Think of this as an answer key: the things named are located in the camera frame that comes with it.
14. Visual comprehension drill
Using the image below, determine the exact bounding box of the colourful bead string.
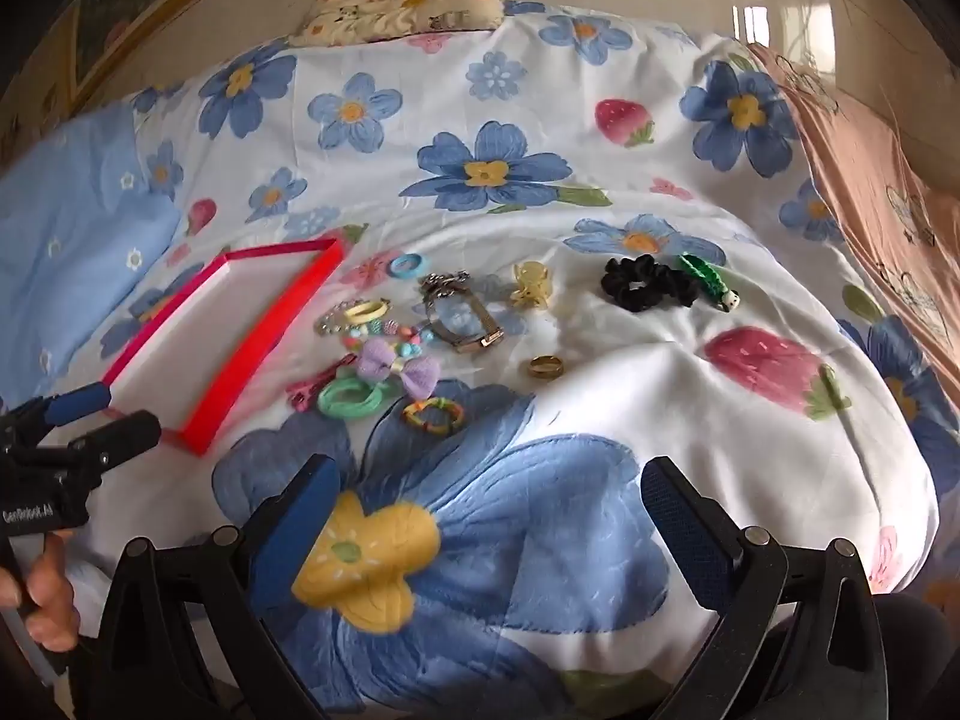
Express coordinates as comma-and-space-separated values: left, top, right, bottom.
364, 319, 436, 361

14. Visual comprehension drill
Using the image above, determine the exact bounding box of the pink blanket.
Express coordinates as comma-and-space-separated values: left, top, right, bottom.
746, 41, 960, 421

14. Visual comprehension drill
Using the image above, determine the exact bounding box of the light blue pillow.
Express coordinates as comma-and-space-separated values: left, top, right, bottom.
0, 101, 185, 410

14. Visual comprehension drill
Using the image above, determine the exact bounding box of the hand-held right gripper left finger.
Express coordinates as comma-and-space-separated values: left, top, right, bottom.
97, 454, 344, 720

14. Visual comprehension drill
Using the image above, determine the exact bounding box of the black scrunchie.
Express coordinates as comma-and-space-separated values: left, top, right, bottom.
600, 255, 698, 314

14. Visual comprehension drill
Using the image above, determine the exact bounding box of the silver glitter hair clip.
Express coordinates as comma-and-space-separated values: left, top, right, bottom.
418, 270, 473, 299

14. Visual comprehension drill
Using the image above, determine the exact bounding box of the red shallow box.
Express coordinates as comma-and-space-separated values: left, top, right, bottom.
101, 238, 344, 457

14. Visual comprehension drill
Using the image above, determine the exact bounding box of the yellow claw clip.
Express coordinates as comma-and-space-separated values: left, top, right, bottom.
510, 261, 557, 310

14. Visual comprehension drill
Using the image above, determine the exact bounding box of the green hair clip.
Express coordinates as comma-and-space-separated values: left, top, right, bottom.
679, 253, 742, 312

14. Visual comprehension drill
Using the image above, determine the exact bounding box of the crystal beaded bracelet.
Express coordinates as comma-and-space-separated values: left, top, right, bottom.
315, 304, 383, 338

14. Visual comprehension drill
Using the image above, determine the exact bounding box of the purple bow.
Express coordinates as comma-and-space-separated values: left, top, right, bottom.
358, 340, 442, 398

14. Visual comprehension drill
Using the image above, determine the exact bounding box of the cream patterned pillow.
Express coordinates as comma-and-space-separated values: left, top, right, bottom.
289, 0, 507, 47

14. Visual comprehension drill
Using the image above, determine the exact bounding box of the person's left hand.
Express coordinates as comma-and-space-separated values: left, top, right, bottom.
0, 531, 82, 655

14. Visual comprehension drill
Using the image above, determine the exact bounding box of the floral printed blanket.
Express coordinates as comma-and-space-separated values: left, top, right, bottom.
0, 0, 946, 720

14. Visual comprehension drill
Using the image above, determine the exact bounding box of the green hair tie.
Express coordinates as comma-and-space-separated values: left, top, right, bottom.
316, 377, 398, 421

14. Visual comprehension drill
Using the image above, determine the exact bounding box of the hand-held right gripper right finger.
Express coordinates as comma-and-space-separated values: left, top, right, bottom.
641, 456, 890, 720

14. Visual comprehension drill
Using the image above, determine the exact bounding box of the rainbow hair tie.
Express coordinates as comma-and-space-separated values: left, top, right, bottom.
401, 396, 466, 436

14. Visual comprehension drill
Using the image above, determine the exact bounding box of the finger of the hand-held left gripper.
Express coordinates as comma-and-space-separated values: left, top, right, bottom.
45, 411, 164, 477
0, 381, 113, 437

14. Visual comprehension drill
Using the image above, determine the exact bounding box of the pink hair clip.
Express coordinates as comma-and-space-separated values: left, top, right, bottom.
285, 356, 361, 412

